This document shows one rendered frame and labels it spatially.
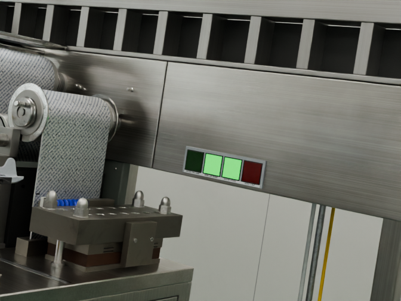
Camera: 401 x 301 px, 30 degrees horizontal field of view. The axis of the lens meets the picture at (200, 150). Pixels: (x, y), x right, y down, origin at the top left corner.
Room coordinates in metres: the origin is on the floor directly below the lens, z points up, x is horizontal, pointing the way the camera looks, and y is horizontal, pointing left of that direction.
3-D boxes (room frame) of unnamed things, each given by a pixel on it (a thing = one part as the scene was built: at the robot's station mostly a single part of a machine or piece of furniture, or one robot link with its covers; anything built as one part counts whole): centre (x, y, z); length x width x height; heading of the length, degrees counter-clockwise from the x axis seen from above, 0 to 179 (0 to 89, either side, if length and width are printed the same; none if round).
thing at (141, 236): (1.87, 0.12, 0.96); 0.10 x 0.03 x 0.11; 145
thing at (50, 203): (1.80, 0.34, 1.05); 0.04 x 0.04 x 0.04
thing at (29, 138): (1.88, 0.44, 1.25); 0.15 x 0.01 x 0.15; 55
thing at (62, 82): (2.27, 0.48, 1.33); 0.07 x 0.07 x 0.07; 55
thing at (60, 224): (1.91, 0.20, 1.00); 0.40 x 0.16 x 0.06; 145
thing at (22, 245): (1.95, 0.32, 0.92); 0.28 x 0.04 x 0.04; 145
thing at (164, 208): (2.02, 0.07, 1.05); 0.04 x 0.04 x 0.04
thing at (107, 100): (2.09, 0.30, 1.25); 0.15 x 0.01 x 0.15; 55
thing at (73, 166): (1.95, 0.32, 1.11); 0.23 x 0.01 x 0.18; 145
